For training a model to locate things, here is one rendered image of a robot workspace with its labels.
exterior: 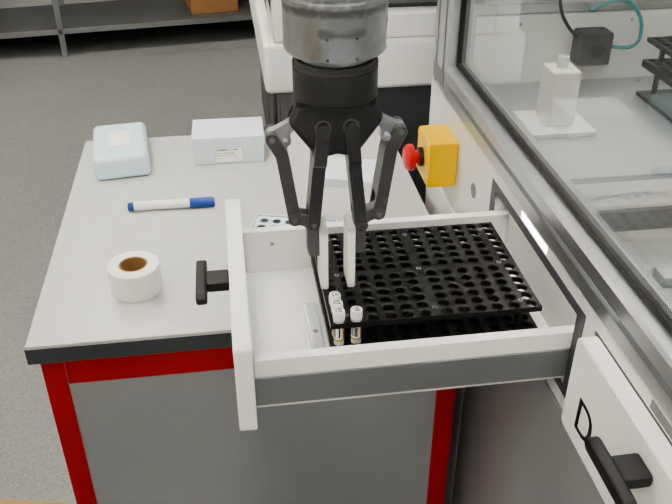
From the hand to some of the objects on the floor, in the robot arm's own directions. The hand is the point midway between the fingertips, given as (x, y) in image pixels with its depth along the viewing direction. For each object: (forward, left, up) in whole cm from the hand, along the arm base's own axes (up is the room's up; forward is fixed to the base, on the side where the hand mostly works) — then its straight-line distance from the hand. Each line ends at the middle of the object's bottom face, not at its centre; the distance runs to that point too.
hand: (336, 252), depth 79 cm
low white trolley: (-19, +43, -96) cm, 107 cm away
